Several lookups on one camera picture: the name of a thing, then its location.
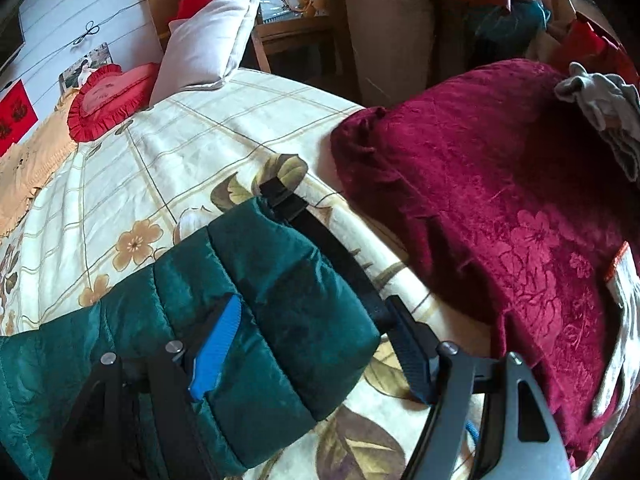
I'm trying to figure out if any floral cream bedspread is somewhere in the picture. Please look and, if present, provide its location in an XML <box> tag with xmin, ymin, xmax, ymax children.
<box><xmin>1</xmin><ymin>70</ymin><xmax>489</xmax><ymax>479</ymax></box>

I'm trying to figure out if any red ruffled cushion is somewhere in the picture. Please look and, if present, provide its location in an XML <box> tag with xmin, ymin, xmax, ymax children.
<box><xmin>67</xmin><ymin>63</ymin><xmax>160</xmax><ymax>143</ymax></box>

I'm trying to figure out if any crimson velvet blanket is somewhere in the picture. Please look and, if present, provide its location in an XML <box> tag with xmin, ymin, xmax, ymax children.
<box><xmin>330</xmin><ymin>58</ymin><xmax>639</xmax><ymax>468</ymax></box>

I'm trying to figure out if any red Chinese banner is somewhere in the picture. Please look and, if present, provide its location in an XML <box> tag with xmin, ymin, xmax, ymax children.
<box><xmin>0</xmin><ymin>80</ymin><xmax>37</xmax><ymax>155</ymax></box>

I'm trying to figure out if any yellow ruffled pillow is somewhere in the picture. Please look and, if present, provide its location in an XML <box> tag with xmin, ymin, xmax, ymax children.
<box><xmin>0</xmin><ymin>88</ymin><xmax>79</xmax><ymax>237</ymax></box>

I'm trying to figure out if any grey work glove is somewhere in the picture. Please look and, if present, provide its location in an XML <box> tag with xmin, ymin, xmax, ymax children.
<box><xmin>554</xmin><ymin>62</ymin><xmax>640</xmax><ymax>184</ymax></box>

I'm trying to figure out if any wooden chair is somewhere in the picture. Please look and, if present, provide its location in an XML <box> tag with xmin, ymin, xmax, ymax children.
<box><xmin>250</xmin><ymin>0</ymin><xmax>361</xmax><ymax>102</ymax></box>

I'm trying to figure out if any white pillow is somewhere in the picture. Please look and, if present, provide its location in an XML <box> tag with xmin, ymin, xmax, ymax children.
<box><xmin>150</xmin><ymin>0</ymin><xmax>260</xmax><ymax>105</ymax></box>

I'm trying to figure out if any framed photo on wall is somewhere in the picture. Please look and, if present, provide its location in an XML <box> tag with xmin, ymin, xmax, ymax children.
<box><xmin>58</xmin><ymin>42</ymin><xmax>113</xmax><ymax>94</ymax></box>

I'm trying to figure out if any green quilted puffer jacket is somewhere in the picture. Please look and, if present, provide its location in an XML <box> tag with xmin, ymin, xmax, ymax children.
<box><xmin>1</xmin><ymin>193</ymin><xmax>390</xmax><ymax>479</ymax></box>

